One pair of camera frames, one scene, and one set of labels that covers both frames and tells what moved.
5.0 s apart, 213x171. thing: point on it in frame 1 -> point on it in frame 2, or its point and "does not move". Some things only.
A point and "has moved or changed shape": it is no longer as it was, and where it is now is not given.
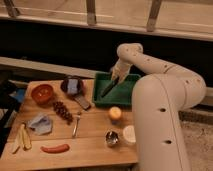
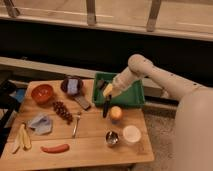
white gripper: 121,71 -> 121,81
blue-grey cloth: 40,124 does not move
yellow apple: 115,112 does not move
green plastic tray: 119,96 does not move
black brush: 112,85 has moved or changed shape
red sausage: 55,149 does not move
